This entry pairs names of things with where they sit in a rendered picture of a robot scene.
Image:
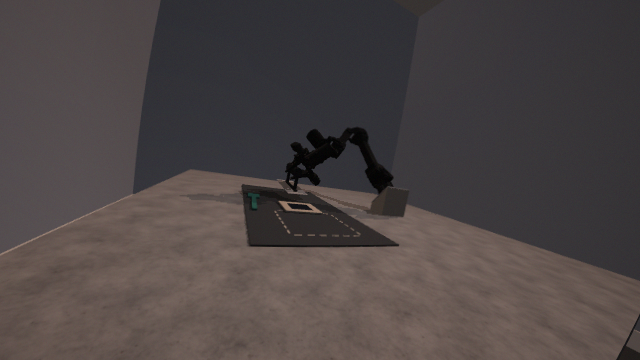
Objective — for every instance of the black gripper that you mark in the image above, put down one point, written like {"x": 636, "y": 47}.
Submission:
{"x": 310, "y": 161}

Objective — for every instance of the tan square tile with black center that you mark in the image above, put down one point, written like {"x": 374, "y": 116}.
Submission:
{"x": 295, "y": 207}

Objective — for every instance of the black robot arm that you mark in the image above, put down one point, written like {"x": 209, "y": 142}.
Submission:
{"x": 378, "y": 176}

